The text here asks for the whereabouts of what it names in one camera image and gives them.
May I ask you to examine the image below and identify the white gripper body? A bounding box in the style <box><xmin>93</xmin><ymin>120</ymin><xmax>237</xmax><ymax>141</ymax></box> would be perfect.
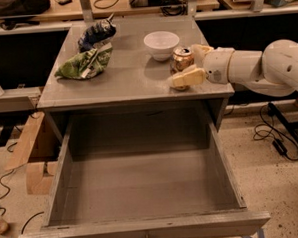
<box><xmin>203</xmin><ymin>47</ymin><xmax>235</xmax><ymax>84</ymax></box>

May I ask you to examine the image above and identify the grey open drawer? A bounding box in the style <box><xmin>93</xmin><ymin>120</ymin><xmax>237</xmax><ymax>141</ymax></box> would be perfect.
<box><xmin>19</xmin><ymin>101</ymin><xmax>269</xmax><ymax>238</ymax></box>

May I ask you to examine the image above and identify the grey wooden cabinet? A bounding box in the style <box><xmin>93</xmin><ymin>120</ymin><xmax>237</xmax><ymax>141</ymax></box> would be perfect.
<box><xmin>38</xmin><ymin>16</ymin><xmax>234</xmax><ymax>138</ymax></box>

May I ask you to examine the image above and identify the black bag on desk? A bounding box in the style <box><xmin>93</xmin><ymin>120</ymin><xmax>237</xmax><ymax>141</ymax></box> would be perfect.
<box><xmin>0</xmin><ymin>0</ymin><xmax>51</xmax><ymax>17</ymax></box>

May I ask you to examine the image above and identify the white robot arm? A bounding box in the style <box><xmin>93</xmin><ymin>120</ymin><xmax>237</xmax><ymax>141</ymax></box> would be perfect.
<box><xmin>168</xmin><ymin>40</ymin><xmax>298</xmax><ymax>97</ymax></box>

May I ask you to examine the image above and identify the black coiled desk cable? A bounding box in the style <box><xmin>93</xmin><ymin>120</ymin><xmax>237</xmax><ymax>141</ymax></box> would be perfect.
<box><xmin>158</xmin><ymin>0</ymin><xmax>189</xmax><ymax>18</ymax></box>

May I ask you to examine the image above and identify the black power cable right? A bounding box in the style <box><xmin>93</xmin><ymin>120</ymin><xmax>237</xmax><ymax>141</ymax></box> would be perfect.
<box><xmin>250</xmin><ymin>101</ymin><xmax>298</xmax><ymax>165</ymax></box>

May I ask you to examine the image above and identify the orange soda can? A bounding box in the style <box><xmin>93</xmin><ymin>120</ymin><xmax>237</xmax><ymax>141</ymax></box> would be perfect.
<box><xmin>170</xmin><ymin>46</ymin><xmax>195</xmax><ymax>77</ymax></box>

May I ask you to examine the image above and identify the blue chip bag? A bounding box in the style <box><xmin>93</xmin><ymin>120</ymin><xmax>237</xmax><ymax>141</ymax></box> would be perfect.
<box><xmin>78</xmin><ymin>15</ymin><xmax>116</xmax><ymax>52</ymax></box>

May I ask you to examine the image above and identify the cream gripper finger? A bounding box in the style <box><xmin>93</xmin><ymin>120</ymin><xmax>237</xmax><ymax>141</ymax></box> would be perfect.
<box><xmin>190</xmin><ymin>43</ymin><xmax>213</xmax><ymax>66</ymax></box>
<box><xmin>168</xmin><ymin>64</ymin><xmax>206</xmax><ymax>88</ymax></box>

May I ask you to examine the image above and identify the black floor cable left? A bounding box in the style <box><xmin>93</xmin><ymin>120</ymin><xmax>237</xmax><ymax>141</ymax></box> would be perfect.
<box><xmin>0</xmin><ymin>141</ymin><xmax>22</xmax><ymax>217</ymax></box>

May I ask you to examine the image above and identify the green chip bag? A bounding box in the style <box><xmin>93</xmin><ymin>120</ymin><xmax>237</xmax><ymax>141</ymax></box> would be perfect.
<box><xmin>54</xmin><ymin>44</ymin><xmax>112</xmax><ymax>80</ymax></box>

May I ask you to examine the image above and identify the white ceramic bowl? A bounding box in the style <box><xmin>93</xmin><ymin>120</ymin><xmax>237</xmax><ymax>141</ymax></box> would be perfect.
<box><xmin>144</xmin><ymin>31</ymin><xmax>180</xmax><ymax>61</ymax></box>

